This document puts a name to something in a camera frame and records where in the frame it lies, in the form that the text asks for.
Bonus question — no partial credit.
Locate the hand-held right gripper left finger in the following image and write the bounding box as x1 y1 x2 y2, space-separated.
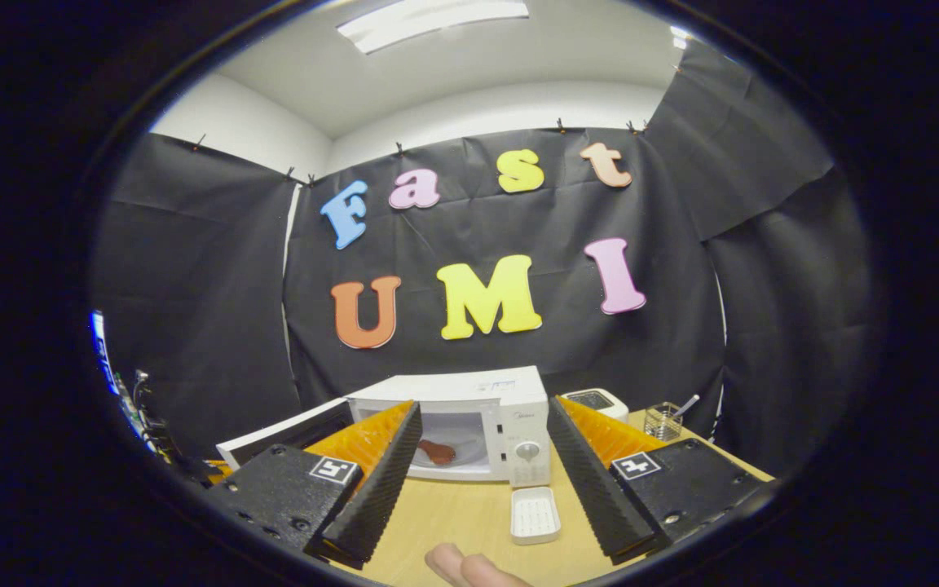
205 399 423 570

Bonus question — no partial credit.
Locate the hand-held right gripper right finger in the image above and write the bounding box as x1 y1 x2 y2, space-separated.
547 394 768 565

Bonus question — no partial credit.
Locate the white microwave oven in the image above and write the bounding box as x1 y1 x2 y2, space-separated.
217 365 552 488

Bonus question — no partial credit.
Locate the small white ribbed tray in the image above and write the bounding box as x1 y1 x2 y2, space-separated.
510 487 562 545

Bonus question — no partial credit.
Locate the white toaster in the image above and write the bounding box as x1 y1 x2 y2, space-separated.
561 388 629 423

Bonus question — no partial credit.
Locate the clear glass cup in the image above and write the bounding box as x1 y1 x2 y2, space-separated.
645 402 682 442

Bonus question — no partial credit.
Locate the blue and white side panel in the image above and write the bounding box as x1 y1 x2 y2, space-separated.
90 310 161 457

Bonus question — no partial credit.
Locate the black backdrop cloth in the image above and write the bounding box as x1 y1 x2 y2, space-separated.
90 41 874 482

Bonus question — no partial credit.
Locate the long ceiling light panel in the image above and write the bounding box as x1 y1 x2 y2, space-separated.
336 0 531 55

